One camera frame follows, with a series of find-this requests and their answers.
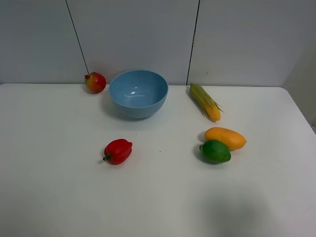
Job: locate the green lime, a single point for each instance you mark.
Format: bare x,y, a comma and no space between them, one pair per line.
215,152

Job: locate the corn cob with husk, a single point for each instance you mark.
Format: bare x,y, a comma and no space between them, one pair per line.
207,104

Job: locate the red bell pepper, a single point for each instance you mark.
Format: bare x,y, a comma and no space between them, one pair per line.
117,151

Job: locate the red yellow pomegranate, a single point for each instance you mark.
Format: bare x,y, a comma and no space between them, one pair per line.
95,82

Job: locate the orange yellow mango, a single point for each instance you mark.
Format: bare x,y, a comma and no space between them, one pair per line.
230,138

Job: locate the light blue bowl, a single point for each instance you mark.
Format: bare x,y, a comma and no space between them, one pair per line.
138,94

